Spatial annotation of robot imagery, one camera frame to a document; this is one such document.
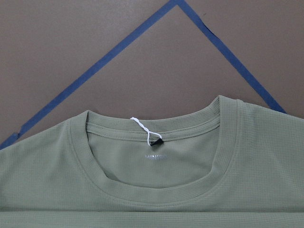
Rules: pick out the olive green long-sleeve shirt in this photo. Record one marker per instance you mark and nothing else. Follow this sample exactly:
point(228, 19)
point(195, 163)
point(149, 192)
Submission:
point(229, 165)

